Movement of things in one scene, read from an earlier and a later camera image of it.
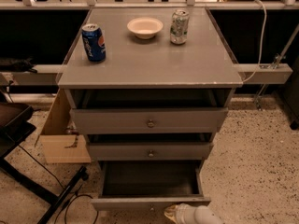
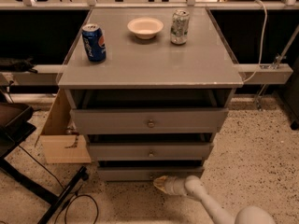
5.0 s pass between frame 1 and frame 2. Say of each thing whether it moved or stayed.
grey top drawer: stayed
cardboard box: stayed
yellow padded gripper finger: moved
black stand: stayed
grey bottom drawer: moved
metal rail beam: stayed
